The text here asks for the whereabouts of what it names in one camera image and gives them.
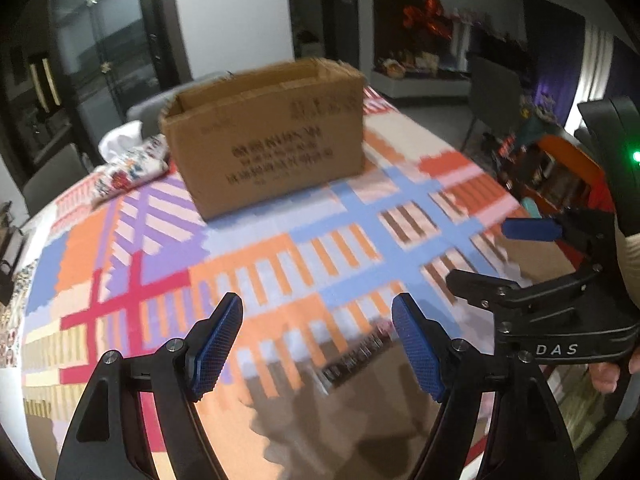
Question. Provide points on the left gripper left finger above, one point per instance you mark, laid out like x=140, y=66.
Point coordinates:
x=107, y=439

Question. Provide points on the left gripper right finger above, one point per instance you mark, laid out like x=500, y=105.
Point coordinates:
x=527, y=437

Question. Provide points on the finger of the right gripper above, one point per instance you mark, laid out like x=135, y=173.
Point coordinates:
x=578, y=290
x=583, y=229

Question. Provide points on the person right hand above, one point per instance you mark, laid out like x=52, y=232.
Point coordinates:
x=605, y=376

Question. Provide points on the grey chair right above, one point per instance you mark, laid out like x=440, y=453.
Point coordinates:
x=494, y=99

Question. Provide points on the colourful patterned tablecloth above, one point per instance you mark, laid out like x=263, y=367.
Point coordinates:
x=314, y=271

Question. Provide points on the white low cabinet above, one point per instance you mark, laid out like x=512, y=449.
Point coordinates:
x=409, y=88

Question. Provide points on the floral tissue pouch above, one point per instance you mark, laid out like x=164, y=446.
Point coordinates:
x=127, y=171

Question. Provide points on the grey chair left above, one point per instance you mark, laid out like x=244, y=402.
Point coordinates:
x=59, y=173

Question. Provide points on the red foil balloon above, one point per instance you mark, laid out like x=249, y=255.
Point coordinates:
x=430, y=16

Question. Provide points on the brown cardboard box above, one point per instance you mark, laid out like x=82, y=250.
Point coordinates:
x=257, y=135

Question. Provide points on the grey dining chair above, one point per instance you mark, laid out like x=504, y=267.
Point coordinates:
x=148, y=111

